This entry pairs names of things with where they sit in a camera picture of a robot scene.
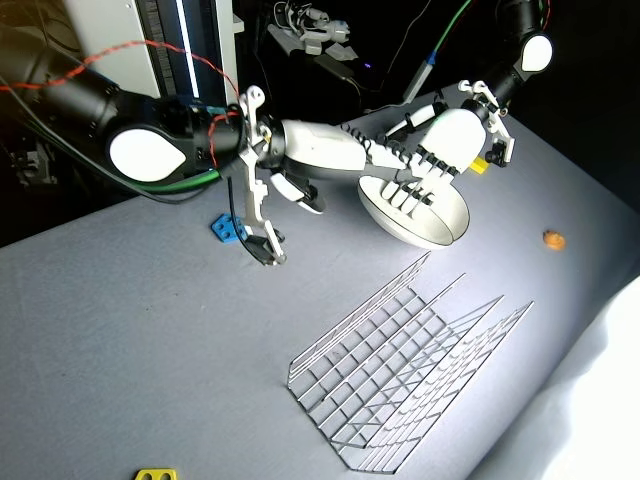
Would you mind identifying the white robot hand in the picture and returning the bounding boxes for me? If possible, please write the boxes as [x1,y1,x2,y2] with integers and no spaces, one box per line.
[268,118,424,216]
[382,102,488,218]

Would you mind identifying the spare white robot hand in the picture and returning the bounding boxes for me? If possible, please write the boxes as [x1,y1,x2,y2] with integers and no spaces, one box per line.
[272,0,359,62]

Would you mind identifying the blue pentagon block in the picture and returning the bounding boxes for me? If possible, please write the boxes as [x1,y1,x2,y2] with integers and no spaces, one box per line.
[209,213,251,246]

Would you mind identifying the white cabinet with light strip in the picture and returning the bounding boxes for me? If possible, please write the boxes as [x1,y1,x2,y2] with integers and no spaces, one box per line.
[64,0,246,104]

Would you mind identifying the white cable adapter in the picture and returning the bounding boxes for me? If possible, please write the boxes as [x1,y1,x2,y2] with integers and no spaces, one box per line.
[401,51,437,104]

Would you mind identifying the green cable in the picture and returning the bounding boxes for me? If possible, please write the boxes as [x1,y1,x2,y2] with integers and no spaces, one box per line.
[431,0,474,54]

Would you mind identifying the silver wire dish rack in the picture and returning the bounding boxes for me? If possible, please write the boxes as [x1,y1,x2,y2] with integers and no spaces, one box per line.
[286,251,536,474]

